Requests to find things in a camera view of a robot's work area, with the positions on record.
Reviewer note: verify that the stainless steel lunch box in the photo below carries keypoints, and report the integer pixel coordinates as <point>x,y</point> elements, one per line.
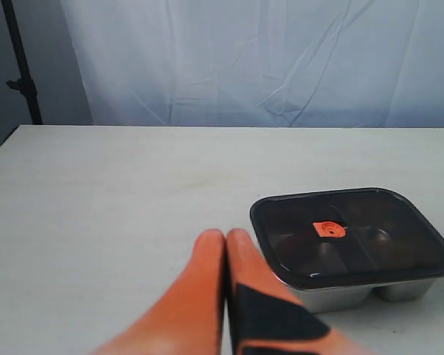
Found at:
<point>324,300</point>

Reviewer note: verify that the black backdrop stand pole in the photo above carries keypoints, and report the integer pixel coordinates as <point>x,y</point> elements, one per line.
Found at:
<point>24,84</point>

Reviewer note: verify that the dark transparent lunch box lid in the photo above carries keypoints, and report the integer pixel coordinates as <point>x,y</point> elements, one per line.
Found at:
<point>345,238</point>

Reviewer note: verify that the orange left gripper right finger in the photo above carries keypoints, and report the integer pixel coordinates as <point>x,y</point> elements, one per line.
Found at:
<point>265,317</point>

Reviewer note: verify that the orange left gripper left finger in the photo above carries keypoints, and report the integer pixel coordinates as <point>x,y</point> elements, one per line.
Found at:
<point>188,318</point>

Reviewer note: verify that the blue-grey backdrop cloth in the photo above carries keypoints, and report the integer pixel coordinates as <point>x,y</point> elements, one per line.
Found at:
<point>227,63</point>

